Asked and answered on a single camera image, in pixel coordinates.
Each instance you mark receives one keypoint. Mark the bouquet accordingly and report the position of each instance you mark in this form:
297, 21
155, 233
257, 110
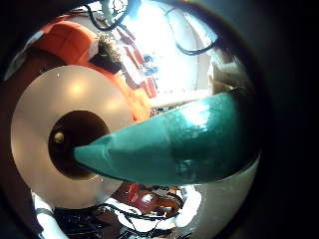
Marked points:
182, 142

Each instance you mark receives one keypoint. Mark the gold cone vase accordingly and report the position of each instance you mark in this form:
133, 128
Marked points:
66, 159

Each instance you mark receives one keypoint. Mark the dark planter with dried plants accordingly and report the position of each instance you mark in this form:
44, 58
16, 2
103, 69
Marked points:
108, 54

